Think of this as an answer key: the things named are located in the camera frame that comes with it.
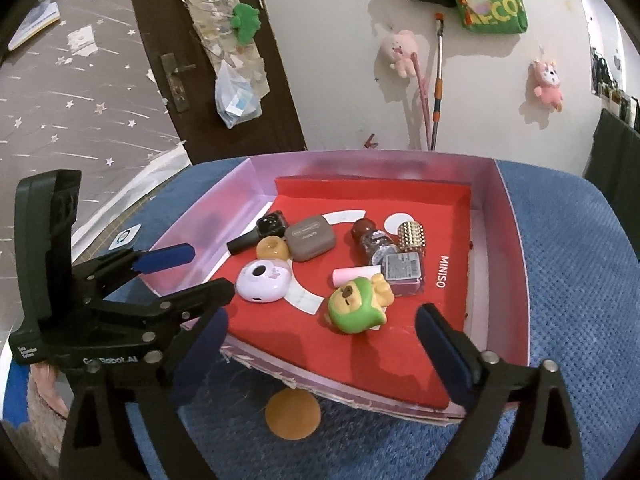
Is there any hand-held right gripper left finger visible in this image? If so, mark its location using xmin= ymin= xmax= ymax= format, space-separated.
xmin=60 ymin=306 xmax=231 ymax=480

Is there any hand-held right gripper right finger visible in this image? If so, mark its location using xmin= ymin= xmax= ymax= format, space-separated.
xmin=415 ymin=302 xmax=586 ymax=480

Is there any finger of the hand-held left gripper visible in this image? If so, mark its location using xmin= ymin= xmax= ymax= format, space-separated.
xmin=75 ymin=242 xmax=197 ymax=294
xmin=100 ymin=279 xmax=237 ymax=334

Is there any pink box with red lining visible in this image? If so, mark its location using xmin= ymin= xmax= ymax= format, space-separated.
xmin=117 ymin=156 xmax=532 ymax=429

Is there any white lilac earbud case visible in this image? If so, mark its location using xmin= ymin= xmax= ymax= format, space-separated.
xmin=235 ymin=258 xmax=293 ymax=304

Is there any small orange ring toy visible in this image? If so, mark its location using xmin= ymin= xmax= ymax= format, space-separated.
xmin=256 ymin=236 xmax=290 ymax=262

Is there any pink nail polish bottle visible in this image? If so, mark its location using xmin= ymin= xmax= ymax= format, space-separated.
xmin=332 ymin=252 xmax=426 ymax=297

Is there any green hooded bear toy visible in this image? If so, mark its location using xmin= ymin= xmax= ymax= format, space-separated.
xmin=327 ymin=277 xmax=395 ymax=335

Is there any grey-brown earbud case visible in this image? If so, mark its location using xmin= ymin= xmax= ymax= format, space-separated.
xmin=284 ymin=215 xmax=337 ymax=262

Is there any glitter bottle with red-brown cap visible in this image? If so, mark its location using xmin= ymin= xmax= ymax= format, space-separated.
xmin=349 ymin=218 xmax=401 ymax=266

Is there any person's left forearm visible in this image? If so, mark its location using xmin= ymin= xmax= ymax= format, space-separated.
xmin=24 ymin=395 xmax=72 ymax=443

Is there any person's left hand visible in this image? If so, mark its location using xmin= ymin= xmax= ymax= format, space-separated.
xmin=29 ymin=364 xmax=69 ymax=415

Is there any white paper card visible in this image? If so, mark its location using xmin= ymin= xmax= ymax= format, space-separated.
xmin=110 ymin=224 xmax=141 ymax=249

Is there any black bottle with cube cap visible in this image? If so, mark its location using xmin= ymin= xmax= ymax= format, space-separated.
xmin=227 ymin=211 xmax=287 ymax=256

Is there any orange round disc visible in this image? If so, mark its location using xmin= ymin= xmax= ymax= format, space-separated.
xmin=264 ymin=388 xmax=322 ymax=440

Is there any gold studded cap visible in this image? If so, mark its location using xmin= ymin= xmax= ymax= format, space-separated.
xmin=397 ymin=219 xmax=427 ymax=252

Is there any clear plastic bag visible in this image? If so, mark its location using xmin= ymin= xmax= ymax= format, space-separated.
xmin=214 ymin=62 xmax=264 ymax=129

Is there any dark brown door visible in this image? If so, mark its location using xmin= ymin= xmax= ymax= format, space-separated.
xmin=125 ymin=0 xmax=307 ymax=167

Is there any book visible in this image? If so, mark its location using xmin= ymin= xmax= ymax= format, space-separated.
xmin=7 ymin=2 xmax=61 ymax=51

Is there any paper door decoration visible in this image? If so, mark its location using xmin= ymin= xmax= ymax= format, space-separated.
xmin=169 ymin=0 xmax=271 ymax=102

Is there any pink stick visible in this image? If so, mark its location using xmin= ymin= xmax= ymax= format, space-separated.
xmin=410 ymin=54 xmax=434 ymax=151

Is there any green plush toy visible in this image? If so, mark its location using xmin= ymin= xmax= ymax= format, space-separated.
xmin=229 ymin=2 xmax=262 ymax=44

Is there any dark cloth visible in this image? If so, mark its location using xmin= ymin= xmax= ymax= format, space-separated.
xmin=584 ymin=108 xmax=640 ymax=262

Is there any white and orange broom stick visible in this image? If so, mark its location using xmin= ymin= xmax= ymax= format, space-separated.
xmin=429 ymin=12 xmax=447 ymax=151

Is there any pink bear plush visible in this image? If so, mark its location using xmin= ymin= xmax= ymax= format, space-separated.
xmin=530 ymin=58 xmax=565 ymax=111

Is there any pink pig plush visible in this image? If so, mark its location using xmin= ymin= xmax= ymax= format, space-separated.
xmin=382 ymin=29 xmax=419 ymax=79

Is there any metal door handle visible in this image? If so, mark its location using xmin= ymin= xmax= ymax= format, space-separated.
xmin=160 ymin=52 xmax=197 ymax=112

